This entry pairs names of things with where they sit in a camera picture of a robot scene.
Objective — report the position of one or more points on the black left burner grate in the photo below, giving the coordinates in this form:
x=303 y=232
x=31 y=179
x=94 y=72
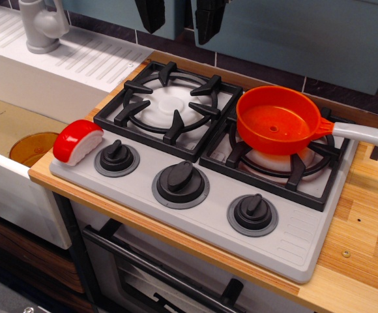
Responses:
x=169 y=109

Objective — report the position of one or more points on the black stove knob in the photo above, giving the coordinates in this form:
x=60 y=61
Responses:
x=116 y=160
x=180 y=186
x=252 y=215

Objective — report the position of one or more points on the orange transparent plastic bowl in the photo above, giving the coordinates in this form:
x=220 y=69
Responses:
x=30 y=149

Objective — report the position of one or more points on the black burner grate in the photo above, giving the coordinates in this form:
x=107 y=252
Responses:
x=310 y=177
x=169 y=109

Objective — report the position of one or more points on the white toy sink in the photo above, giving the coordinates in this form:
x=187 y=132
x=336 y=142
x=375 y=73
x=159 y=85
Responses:
x=45 y=92

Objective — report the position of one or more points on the red white toy sushi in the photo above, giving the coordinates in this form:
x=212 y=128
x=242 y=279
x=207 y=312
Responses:
x=76 y=141

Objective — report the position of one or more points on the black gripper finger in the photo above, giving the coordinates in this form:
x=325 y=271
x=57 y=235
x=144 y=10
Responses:
x=209 y=15
x=152 y=14

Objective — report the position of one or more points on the black right stove knob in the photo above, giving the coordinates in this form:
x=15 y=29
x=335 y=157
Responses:
x=252 y=215

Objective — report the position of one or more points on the black left stove knob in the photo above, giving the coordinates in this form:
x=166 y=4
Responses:
x=116 y=160

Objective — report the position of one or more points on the orange toy pan grey handle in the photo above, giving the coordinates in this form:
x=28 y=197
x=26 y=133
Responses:
x=280 y=121

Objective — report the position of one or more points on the black right burner grate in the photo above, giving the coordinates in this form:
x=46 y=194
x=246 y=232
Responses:
x=310 y=177

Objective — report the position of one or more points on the grey toy faucet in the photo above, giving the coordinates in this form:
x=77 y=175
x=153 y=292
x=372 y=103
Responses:
x=43 y=28

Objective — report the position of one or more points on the oven door with black handle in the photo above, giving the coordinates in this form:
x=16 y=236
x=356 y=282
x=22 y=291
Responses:
x=161 y=278

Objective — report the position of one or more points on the grey toy stove top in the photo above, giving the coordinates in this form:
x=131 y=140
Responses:
x=291 y=250

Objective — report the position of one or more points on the black middle stove knob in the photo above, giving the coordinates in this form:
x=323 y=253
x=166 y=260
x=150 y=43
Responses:
x=180 y=186

